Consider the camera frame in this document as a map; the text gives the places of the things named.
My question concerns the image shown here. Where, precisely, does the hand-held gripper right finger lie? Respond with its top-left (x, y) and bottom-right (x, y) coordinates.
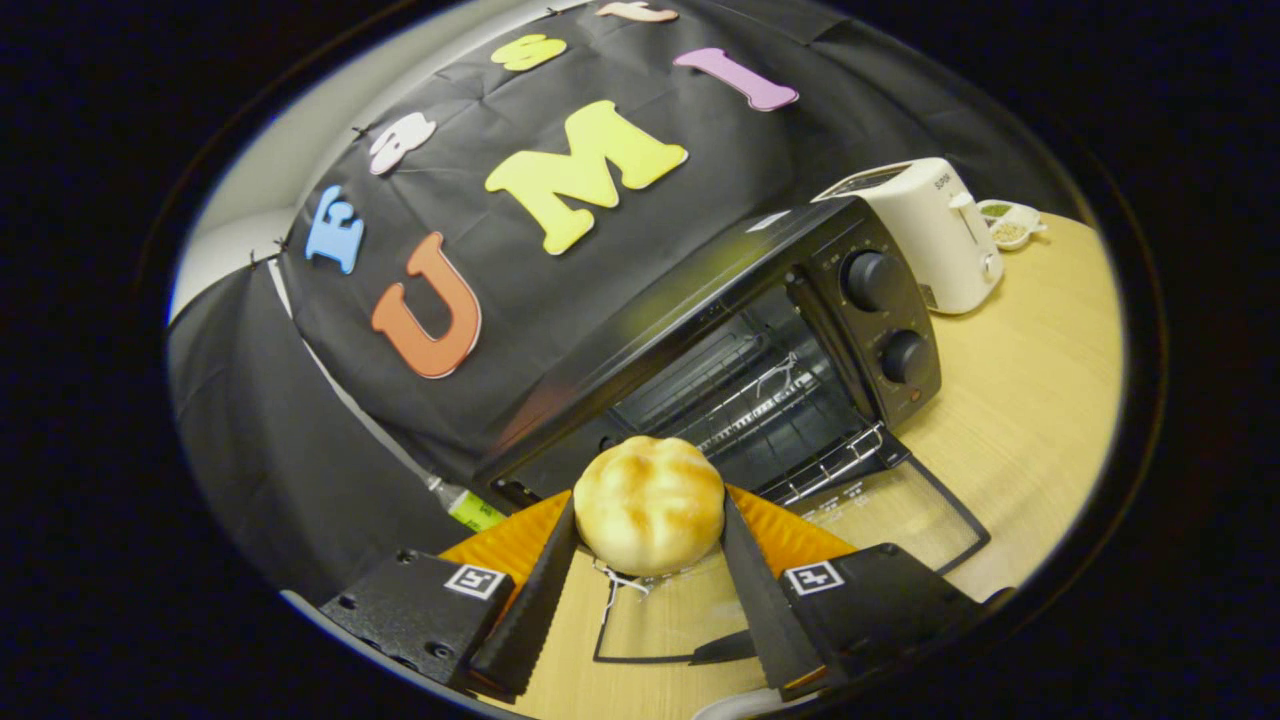
top-left (720, 487), bottom-right (986, 701)

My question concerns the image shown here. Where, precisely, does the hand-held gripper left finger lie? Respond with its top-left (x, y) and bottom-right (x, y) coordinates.
top-left (320, 487), bottom-right (581, 701)

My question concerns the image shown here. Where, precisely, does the golden bread bun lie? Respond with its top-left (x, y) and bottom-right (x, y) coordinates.
top-left (573, 435), bottom-right (726, 578)

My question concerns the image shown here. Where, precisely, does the black toaster oven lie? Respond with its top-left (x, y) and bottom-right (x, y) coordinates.
top-left (472, 195), bottom-right (993, 666)

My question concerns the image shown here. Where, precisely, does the white pop-up toaster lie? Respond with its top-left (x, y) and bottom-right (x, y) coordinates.
top-left (812, 157), bottom-right (1006, 316)

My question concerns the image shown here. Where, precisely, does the white square plate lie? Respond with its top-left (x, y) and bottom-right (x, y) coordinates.
top-left (692, 688), bottom-right (816, 720)

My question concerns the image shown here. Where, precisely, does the green label water bottle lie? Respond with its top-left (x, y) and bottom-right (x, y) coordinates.
top-left (428, 475), bottom-right (508, 534)

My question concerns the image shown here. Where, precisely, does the white divided snack dish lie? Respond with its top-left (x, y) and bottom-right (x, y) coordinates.
top-left (977, 198), bottom-right (1049, 251)

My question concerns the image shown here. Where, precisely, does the white string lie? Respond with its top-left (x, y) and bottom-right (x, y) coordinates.
top-left (592, 560), bottom-right (651, 626)

